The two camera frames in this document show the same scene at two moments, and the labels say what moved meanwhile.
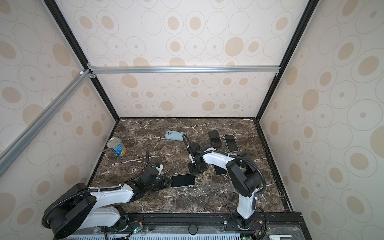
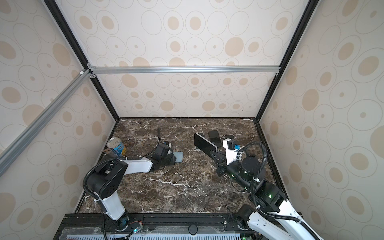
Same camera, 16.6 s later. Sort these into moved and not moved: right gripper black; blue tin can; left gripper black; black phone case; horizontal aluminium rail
Moved: left gripper black; right gripper black
Not moved: blue tin can; horizontal aluminium rail; black phone case
